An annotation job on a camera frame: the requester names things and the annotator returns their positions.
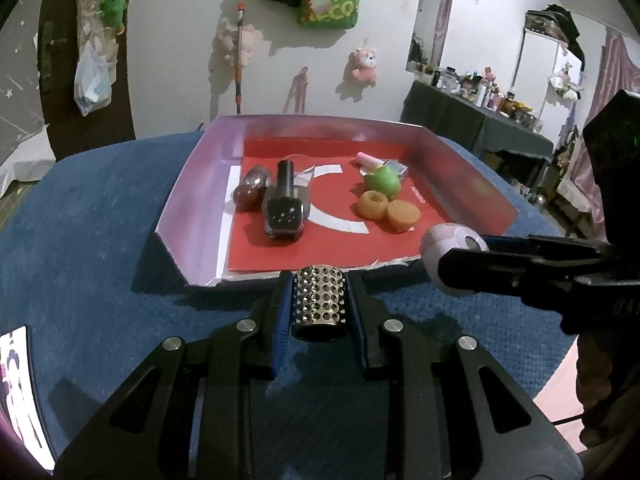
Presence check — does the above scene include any lilac round case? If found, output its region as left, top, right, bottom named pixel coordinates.
left=418, top=222, right=490, bottom=297

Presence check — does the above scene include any orange round cake toy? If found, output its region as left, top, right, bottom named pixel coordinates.
left=386, top=200, right=421, bottom=232

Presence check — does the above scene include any green pear toy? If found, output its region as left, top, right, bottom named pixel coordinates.
left=363, top=166, right=401, bottom=198

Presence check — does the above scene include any orange donut toy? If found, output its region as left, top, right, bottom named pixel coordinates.
left=356, top=190, right=388, bottom=221

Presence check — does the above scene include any metal perforated grater drum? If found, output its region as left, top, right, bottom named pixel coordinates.
left=291, top=266, right=347, bottom=342

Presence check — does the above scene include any pink nail polish bottle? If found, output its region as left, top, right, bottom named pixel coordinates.
left=355, top=152, right=409, bottom=179

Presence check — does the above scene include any clear glass cup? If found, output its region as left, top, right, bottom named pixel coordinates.
left=285, top=154, right=314, bottom=216

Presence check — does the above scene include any person's left hand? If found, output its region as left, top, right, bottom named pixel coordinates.
left=576, top=335, right=639, bottom=479

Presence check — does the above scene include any dark green covered side table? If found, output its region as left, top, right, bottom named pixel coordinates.
left=400, top=81, right=554, bottom=162

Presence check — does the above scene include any white cabinet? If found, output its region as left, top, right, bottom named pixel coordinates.
left=512, top=6, right=585, bottom=142

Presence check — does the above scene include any smartphone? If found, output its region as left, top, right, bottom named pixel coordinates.
left=1, top=325, right=55, bottom=474

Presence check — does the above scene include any blue table cloth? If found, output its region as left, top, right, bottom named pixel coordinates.
left=1, top=132, right=573, bottom=479

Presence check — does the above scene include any pink curtain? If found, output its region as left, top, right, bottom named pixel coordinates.
left=570, top=30, right=639, bottom=236

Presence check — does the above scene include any purple cardboard box tray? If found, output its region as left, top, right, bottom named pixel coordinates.
left=155, top=115, right=518, bottom=287

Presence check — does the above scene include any white plastic bag hanging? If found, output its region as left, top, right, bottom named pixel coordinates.
left=74, top=42, right=112, bottom=117

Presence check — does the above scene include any green plush toy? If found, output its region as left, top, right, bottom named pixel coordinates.
left=99, top=0, right=128, bottom=35

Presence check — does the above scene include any pink plush toy on wall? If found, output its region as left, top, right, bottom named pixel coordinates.
left=350, top=47, right=378, bottom=87

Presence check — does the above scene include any pink hanging strap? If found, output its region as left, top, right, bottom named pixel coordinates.
left=290, top=65, right=310, bottom=115

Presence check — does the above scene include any light pink plush on wall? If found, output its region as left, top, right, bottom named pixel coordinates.
left=217, top=23, right=262, bottom=68

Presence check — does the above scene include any mop with orange handle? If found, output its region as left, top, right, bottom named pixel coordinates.
left=234, top=2, right=245, bottom=115

